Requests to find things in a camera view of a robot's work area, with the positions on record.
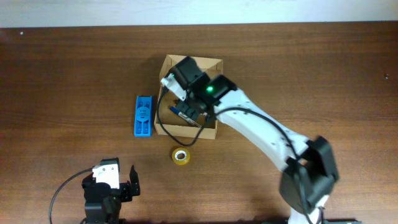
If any blue whiteboard marker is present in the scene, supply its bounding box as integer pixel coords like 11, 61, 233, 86
170, 106, 201, 128

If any yellow adhesive tape roll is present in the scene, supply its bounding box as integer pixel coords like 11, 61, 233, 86
172, 147, 190, 166

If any blue plastic holder block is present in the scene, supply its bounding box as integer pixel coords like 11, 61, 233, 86
134, 96, 152, 137

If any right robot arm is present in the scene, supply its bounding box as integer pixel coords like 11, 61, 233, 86
161, 57, 340, 223

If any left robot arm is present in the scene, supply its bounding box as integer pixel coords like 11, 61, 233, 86
81, 157, 141, 223

